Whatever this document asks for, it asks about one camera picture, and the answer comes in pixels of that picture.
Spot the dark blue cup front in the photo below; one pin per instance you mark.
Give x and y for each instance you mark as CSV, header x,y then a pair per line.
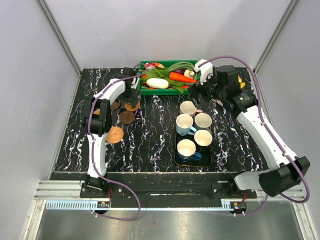
x,y
186,151

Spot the orange carrot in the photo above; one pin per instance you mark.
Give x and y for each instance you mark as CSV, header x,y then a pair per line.
x,y
181,78

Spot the pink cup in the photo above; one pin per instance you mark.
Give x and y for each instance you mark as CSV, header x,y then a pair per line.
x,y
188,108

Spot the white mushroom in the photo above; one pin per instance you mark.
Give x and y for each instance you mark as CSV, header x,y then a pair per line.
x,y
189,73

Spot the yellow napa cabbage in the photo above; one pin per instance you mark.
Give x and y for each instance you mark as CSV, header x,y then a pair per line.
x,y
230,85

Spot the purple onion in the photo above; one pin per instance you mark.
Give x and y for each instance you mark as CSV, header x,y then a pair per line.
x,y
180,72

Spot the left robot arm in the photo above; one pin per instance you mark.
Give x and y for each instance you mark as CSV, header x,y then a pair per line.
x,y
97,115

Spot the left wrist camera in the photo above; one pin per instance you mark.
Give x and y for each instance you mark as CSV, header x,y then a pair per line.
x,y
134,82

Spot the white cup dark body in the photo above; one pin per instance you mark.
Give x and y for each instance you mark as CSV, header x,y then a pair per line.
x,y
203,139

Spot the white radish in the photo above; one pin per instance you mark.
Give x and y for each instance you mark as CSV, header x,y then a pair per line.
x,y
157,83

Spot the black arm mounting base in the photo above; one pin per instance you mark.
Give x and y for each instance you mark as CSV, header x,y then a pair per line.
x,y
195,190

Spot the green long beans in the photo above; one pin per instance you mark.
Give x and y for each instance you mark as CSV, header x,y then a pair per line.
x,y
182,65

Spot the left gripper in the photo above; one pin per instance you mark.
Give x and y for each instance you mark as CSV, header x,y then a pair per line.
x,y
132,100

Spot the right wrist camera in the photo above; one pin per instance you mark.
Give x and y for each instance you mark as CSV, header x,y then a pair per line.
x,y
203,68

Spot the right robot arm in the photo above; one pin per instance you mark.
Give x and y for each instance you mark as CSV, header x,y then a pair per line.
x,y
285,168

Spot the light blue cup left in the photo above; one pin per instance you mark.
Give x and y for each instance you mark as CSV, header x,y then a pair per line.
x,y
184,125

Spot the grey blue cup right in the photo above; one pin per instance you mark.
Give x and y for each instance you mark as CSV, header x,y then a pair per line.
x,y
202,121

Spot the dark walnut coaster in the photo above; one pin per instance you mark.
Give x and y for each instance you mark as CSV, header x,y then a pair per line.
x,y
126,117
115,105

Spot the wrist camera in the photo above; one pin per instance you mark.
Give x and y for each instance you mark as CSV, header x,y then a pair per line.
x,y
203,68
134,82

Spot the light brown wooden coaster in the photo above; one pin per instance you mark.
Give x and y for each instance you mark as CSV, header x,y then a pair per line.
x,y
131,108
96,112

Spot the woven rattan coaster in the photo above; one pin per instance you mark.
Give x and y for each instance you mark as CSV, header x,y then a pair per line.
x,y
115,135

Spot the black serving tray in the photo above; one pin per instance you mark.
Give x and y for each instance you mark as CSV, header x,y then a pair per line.
x,y
206,155

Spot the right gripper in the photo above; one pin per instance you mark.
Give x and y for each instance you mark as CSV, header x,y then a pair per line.
x,y
194,91

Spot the colourful snack packet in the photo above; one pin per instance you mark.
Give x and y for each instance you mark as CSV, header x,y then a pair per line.
x,y
153,65

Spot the leafy green vegetable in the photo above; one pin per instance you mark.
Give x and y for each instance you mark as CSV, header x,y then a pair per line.
x,y
175,87

